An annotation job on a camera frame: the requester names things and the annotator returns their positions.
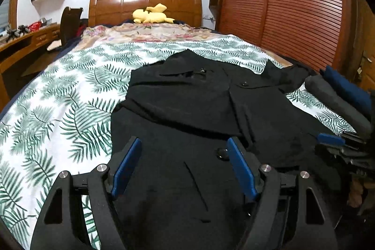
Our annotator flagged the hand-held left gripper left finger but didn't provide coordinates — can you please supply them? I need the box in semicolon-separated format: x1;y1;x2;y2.
30;136;143;250

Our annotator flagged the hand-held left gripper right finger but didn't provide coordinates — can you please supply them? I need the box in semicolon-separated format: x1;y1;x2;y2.
226;137;337;250

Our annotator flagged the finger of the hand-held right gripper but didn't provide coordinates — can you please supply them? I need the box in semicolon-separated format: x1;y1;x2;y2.
315;146;369;166
317;133;364;149

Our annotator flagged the black coat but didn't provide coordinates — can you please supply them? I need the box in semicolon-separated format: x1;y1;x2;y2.
110;49;352;250

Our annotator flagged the person's right hand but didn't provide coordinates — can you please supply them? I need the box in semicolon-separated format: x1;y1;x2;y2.
347;177;371;208

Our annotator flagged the dark grey folded garment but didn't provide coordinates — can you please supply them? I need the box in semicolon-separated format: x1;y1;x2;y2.
305;76;373;135

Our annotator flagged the blue folded garment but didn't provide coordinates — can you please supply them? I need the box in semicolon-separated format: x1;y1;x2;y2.
321;65;372;111

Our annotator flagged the leaf print bed sheet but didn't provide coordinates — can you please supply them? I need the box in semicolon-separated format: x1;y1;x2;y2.
0;35;356;250

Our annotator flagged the wooden door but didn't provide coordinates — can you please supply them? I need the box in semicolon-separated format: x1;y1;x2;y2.
349;0;375;92

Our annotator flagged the floral pillow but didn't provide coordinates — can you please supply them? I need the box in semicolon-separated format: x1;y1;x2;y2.
79;23;226;47

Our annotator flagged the yellow plush toy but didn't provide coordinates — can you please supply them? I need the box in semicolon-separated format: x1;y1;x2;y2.
132;3;175;24

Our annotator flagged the dark brown chair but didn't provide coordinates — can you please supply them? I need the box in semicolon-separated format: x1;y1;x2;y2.
47;6;83;53

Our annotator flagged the wooden desk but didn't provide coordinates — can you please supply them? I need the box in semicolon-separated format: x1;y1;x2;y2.
0;22;63;113

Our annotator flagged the wooden headboard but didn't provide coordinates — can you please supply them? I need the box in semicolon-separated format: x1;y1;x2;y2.
89;0;203;28

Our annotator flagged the window blind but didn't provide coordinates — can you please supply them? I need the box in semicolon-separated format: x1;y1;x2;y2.
0;1;13;31

